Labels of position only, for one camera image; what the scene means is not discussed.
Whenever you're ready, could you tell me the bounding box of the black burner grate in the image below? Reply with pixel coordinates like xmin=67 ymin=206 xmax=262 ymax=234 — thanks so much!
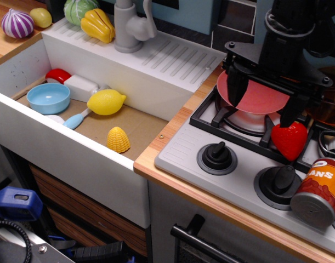
xmin=189 ymin=88 xmax=335 ymax=172

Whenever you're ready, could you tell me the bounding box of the white toy bottle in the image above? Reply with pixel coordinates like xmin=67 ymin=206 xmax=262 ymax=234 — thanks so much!
xmin=64 ymin=75 xmax=109 ymax=102

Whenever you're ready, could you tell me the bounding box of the light blue toy bowl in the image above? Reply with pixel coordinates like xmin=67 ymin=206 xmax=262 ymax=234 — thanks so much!
xmin=26 ymin=83 xmax=70 ymax=115

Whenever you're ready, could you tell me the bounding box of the yellow-green toy potato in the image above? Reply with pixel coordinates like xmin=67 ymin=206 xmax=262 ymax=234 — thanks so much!
xmin=30 ymin=8 xmax=52 ymax=28

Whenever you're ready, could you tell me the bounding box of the black right stove knob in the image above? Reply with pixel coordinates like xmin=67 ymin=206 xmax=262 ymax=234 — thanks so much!
xmin=254 ymin=165 xmax=302 ymax=211

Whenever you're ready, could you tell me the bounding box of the light blue toy spoon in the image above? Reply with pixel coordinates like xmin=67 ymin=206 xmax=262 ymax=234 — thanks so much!
xmin=63 ymin=108 xmax=92 ymax=130

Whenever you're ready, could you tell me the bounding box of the orange transparent toy pot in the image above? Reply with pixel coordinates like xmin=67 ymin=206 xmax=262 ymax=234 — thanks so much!
xmin=306 ymin=66 xmax=335 ymax=127

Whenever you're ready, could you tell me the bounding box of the green toy cabbage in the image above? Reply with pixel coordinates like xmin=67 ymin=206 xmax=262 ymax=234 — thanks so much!
xmin=64 ymin=0 xmax=100 ymax=26

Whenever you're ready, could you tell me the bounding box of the yellow toy corn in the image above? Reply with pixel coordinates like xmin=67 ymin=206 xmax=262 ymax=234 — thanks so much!
xmin=106 ymin=127 xmax=130 ymax=153

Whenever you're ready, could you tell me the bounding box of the yellow toy bell pepper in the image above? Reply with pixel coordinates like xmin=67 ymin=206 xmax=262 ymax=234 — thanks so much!
xmin=81 ymin=8 xmax=115 ymax=43

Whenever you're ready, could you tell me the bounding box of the yellow toy lemon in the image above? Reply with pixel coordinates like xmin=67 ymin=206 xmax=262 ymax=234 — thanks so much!
xmin=87 ymin=89 xmax=127 ymax=116

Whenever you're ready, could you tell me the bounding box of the black oven door handle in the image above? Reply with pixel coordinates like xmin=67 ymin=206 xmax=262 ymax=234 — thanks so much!
xmin=171 ymin=214 xmax=242 ymax=262

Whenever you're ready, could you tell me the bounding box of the blue plastic clamp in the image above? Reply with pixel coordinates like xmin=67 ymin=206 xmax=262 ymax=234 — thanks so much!
xmin=0 ymin=186 xmax=43 ymax=221

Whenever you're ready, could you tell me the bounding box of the black stove knob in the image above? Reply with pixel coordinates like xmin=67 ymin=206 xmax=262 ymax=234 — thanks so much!
xmin=254 ymin=165 xmax=302 ymax=211
xmin=197 ymin=141 xmax=237 ymax=176

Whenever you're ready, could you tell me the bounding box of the white toy sink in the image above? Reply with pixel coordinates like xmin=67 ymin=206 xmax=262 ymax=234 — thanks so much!
xmin=0 ymin=20 xmax=225 ymax=228

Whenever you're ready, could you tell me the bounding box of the red white toy mushroom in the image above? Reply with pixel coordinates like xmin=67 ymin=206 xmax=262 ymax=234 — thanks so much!
xmin=45 ymin=68 xmax=71 ymax=84

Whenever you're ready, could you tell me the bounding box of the black left stove knob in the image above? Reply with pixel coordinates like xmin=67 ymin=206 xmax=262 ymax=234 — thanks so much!
xmin=197 ymin=141 xmax=237 ymax=176

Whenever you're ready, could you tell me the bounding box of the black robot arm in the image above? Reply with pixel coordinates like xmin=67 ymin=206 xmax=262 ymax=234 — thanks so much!
xmin=224 ymin=1 xmax=335 ymax=128

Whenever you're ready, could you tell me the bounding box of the pink plastic plate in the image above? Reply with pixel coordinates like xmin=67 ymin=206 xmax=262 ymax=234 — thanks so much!
xmin=216 ymin=70 xmax=291 ymax=115

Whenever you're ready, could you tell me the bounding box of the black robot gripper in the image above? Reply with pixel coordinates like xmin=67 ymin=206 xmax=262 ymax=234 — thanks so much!
xmin=224 ymin=42 xmax=333 ymax=128

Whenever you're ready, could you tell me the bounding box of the purple striped toy onion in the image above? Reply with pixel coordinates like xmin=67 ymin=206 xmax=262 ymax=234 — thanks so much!
xmin=1 ymin=8 xmax=35 ymax=38

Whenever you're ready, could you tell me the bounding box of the grey toy faucet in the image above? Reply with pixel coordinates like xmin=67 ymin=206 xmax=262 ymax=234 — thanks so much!
xmin=114 ymin=1 xmax=157 ymax=53

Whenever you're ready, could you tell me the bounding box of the grey toy stove top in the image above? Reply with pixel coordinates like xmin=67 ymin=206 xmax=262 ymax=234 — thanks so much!
xmin=154 ymin=84 xmax=335 ymax=258

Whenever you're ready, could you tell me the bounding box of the orange toy beans can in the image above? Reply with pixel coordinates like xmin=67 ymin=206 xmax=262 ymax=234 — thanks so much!
xmin=290 ymin=158 xmax=335 ymax=228

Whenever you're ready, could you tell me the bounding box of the red toy strawberry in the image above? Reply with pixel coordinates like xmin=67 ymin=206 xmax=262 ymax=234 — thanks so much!
xmin=271 ymin=122 xmax=308 ymax=161

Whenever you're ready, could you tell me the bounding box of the black braided cable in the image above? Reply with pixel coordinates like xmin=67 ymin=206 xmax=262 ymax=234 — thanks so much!
xmin=0 ymin=220 xmax=32 ymax=263

